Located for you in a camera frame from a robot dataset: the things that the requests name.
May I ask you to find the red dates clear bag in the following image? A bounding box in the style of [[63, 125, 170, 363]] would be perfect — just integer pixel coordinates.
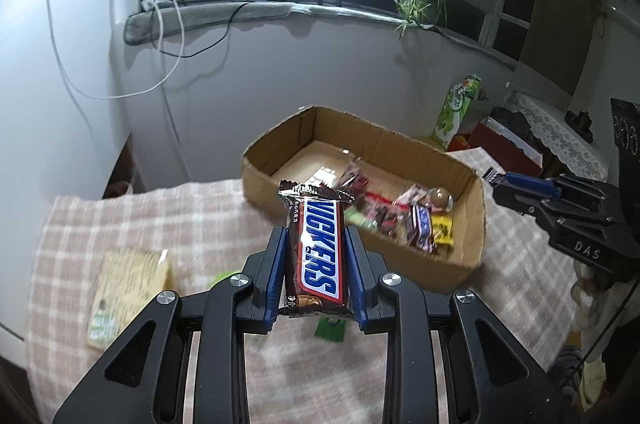
[[335, 161, 426, 245]]

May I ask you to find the green square candy packet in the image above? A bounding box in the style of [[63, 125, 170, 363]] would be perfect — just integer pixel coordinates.
[[314, 317, 346, 343]]

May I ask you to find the large Snickers bar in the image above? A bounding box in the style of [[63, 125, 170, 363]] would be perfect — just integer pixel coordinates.
[[278, 180, 354, 318]]

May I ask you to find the small Snickers bar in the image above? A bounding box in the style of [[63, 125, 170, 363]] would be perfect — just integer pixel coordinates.
[[408, 204, 435, 253], [482, 167, 506, 188]]

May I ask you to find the yellow candy packet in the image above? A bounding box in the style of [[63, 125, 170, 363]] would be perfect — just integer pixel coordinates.
[[431, 214, 454, 246]]

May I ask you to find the bread loaf package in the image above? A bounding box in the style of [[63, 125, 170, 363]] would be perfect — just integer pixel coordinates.
[[87, 247, 171, 352]]

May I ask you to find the green egg-shaped snack pack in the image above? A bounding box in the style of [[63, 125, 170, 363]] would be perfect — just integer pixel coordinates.
[[207, 271, 239, 289]]

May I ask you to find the small pale green candy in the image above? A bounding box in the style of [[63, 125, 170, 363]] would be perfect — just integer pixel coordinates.
[[344, 206, 368, 227]]

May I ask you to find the brown ball candy pink wrapper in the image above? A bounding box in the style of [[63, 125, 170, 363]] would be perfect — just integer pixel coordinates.
[[425, 188, 454, 213]]

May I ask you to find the red box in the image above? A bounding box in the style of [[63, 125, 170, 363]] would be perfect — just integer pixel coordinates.
[[447, 117, 544, 177]]

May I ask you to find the white lace cloth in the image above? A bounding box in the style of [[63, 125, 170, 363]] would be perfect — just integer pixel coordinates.
[[503, 91, 610, 182]]

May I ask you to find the brown cardboard box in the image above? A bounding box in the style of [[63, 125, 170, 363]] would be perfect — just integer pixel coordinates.
[[242, 106, 486, 294]]

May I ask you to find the green drink carton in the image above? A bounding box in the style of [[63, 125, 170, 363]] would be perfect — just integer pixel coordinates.
[[432, 74, 482, 150]]

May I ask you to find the white cable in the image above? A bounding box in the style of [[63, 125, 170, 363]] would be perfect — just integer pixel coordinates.
[[43, 0, 188, 101]]

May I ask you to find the black cable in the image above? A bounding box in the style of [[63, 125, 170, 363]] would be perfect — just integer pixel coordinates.
[[142, 0, 250, 59]]

